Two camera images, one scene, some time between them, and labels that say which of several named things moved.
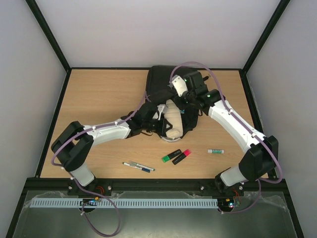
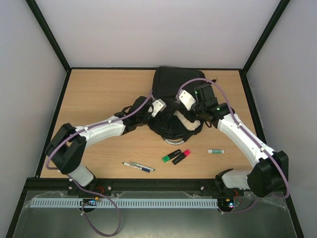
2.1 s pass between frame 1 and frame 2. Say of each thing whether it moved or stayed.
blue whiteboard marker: stayed
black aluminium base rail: stayed
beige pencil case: moved
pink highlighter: stayed
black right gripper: moved
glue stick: stayed
